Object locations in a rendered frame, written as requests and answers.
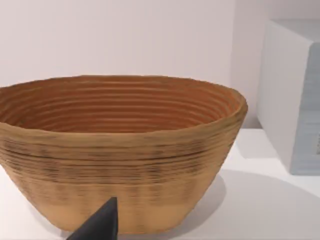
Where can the brown woven basket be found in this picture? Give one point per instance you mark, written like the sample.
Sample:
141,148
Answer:
120,155

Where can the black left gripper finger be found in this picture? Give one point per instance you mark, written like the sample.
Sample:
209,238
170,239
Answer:
106,222

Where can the pale microwave oven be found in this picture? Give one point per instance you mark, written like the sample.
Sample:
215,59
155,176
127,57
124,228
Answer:
287,100

